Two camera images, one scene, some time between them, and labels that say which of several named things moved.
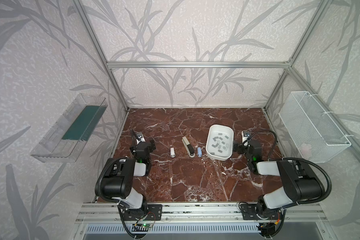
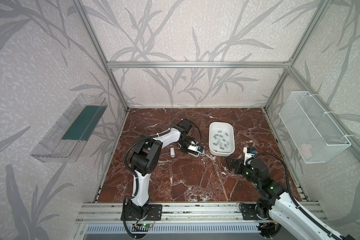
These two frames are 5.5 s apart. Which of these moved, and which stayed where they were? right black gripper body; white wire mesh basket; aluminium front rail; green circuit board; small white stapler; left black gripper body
Moved: left black gripper body; right black gripper body
Stayed: white wire mesh basket; aluminium front rail; small white stapler; green circuit board
